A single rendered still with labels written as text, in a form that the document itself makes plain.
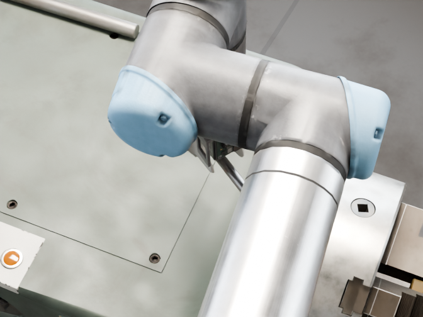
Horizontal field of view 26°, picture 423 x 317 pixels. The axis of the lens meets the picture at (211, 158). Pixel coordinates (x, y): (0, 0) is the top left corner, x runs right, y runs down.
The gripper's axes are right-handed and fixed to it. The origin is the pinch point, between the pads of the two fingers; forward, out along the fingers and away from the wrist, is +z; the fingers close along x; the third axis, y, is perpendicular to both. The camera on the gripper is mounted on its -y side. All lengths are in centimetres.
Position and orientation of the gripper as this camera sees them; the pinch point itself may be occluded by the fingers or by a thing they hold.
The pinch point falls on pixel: (204, 143)
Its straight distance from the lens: 107.6
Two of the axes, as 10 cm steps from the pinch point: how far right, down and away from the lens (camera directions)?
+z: 0.3, 4.9, 8.7
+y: 5.2, 7.3, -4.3
